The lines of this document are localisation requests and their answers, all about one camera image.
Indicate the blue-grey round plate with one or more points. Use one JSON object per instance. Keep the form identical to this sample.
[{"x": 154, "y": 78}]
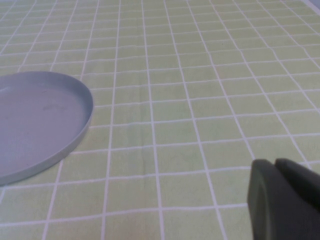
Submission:
[{"x": 37, "y": 125}]

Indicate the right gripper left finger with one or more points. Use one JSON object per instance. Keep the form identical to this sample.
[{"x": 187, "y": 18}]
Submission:
[{"x": 275, "y": 212}]

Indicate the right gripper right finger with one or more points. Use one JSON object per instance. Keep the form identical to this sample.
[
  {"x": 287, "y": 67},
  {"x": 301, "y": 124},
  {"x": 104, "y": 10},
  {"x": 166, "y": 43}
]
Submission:
[{"x": 305, "y": 185}]

